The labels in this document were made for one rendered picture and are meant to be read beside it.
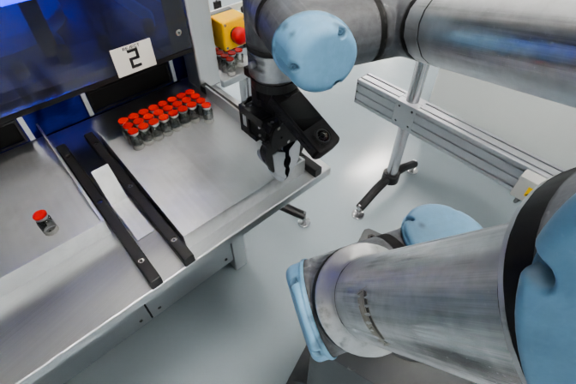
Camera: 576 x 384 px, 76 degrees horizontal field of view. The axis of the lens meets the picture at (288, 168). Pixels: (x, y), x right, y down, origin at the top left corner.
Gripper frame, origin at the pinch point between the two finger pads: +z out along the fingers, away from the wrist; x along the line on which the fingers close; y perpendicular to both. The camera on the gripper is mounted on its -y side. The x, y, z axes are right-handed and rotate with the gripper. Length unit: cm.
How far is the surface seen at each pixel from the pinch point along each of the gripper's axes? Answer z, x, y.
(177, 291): 77, 18, 39
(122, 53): -12.3, 9.1, 38.3
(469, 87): 54, -143, 23
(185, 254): 1.6, 21.3, -0.7
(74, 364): 76, 54, 39
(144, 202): 1.5, 21.2, 13.0
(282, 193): 3.6, 0.9, -0.1
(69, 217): 3.3, 32.0, 20.4
